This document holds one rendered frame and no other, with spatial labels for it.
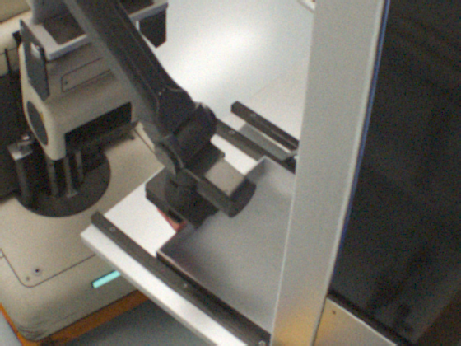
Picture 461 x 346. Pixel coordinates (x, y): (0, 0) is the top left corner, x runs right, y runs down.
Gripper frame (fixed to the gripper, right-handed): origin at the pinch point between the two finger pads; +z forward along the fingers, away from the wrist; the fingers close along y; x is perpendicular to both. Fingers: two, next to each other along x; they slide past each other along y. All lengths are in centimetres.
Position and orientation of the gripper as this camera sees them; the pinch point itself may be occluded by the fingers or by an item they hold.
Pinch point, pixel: (179, 226)
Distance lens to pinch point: 137.4
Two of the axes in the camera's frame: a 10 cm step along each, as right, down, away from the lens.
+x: 6.4, -5.7, 5.2
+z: -1.3, 5.9, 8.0
